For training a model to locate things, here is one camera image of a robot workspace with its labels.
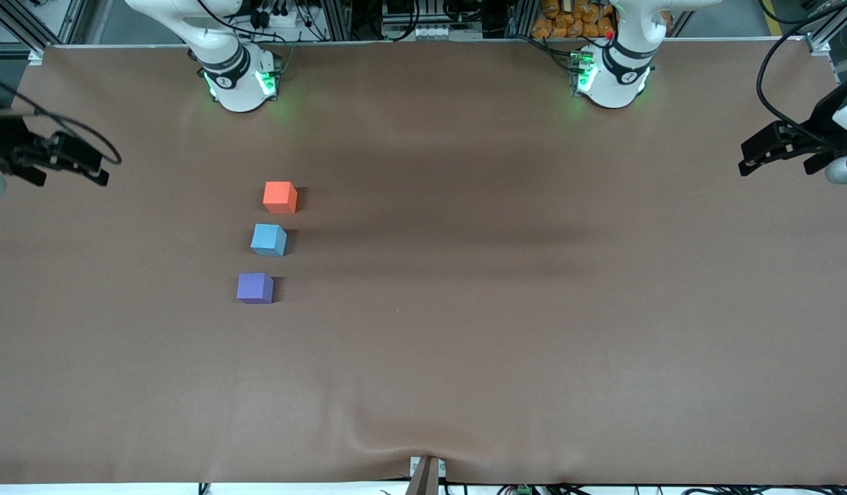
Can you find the green terminal connector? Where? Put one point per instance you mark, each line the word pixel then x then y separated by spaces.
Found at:
pixel 523 491

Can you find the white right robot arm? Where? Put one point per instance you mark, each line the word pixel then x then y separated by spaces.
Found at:
pixel 234 86

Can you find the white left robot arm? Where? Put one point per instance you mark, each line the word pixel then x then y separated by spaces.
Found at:
pixel 616 79

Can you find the brown bar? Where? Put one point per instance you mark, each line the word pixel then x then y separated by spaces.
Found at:
pixel 423 482

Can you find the purple foam block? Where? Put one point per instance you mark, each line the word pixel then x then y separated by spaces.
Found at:
pixel 254 288

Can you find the aluminium frame extrusion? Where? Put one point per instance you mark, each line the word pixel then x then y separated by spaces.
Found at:
pixel 819 45
pixel 73 20

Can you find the brown table cover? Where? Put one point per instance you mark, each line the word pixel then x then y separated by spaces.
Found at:
pixel 465 357

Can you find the aluminium frame post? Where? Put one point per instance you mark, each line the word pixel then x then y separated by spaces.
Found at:
pixel 516 17
pixel 337 20

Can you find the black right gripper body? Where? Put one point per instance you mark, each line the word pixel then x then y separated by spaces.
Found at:
pixel 2 146

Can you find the white power strip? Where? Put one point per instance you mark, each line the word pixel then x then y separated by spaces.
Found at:
pixel 279 19

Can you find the blue foam block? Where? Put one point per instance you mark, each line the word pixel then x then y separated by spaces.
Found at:
pixel 268 240

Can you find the orange foam block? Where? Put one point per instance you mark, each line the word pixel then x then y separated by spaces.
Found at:
pixel 280 197

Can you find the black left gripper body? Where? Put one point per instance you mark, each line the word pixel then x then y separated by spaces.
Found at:
pixel 816 132

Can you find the bag of orange fruit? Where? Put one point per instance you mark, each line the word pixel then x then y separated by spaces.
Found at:
pixel 568 24

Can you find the electrical box with connectors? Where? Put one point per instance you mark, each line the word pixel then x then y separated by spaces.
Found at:
pixel 434 31

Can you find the metal clamp bracket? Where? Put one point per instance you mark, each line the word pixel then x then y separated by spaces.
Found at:
pixel 414 466

